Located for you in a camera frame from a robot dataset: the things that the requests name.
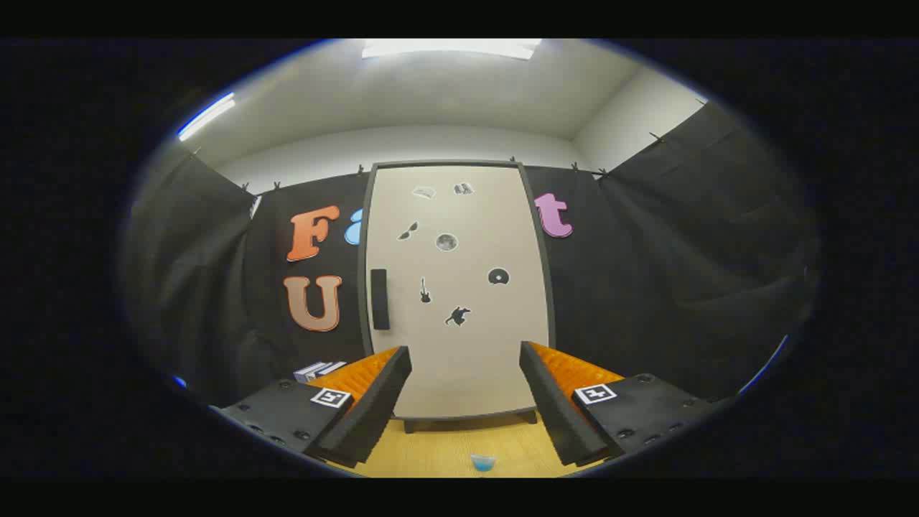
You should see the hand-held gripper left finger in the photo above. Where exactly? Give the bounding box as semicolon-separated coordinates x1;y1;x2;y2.
210;346;413;469

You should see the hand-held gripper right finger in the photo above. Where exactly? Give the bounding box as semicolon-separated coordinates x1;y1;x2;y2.
519;341;719;467

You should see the white cabinet door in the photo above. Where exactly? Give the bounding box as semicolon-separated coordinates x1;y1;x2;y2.
366;165;550;419

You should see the dark grey cabinet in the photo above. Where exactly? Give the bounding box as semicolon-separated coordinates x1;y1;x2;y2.
357;159;557;434

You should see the black backdrop cloth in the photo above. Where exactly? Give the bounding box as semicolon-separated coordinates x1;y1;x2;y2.
122;101;819;410

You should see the black door handle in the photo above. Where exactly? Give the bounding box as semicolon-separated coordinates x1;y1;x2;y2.
370;269;391;331

